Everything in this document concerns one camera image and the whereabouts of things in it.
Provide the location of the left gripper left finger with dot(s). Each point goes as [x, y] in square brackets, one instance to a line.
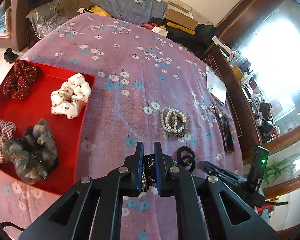
[92, 208]

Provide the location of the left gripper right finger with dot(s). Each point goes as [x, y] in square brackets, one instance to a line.
[206, 207]

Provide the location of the red jewelry tray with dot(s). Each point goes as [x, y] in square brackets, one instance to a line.
[42, 110]

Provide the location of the black smartphone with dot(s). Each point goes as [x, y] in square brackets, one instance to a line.
[226, 133]

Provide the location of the grey fluffy scrunchie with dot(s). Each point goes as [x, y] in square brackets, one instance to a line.
[34, 154]

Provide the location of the white folded paper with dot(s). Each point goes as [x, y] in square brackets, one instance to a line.
[216, 86]

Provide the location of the white floral scrunchie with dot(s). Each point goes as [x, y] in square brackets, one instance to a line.
[71, 97]

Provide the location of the pink floral bed sheet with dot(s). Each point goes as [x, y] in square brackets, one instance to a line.
[147, 89]

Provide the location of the wooden dresser with mirror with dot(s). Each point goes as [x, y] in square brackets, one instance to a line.
[265, 104]

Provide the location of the dark red dotted scrunchie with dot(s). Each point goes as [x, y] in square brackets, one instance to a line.
[17, 84]

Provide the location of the black bag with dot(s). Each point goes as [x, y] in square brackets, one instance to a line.
[198, 43]

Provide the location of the black shoe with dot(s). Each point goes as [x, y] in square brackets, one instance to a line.
[10, 56]

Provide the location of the cardboard box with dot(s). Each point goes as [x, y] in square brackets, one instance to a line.
[180, 18]

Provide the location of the pink armchair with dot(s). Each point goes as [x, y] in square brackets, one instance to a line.
[21, 33]

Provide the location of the grey patterned pillow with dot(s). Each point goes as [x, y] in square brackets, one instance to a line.
[45, 18]

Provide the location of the yellow bag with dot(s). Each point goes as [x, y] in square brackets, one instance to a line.
[99, 11]

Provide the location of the blue grey quilt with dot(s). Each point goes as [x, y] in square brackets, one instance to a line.
[133, 11]

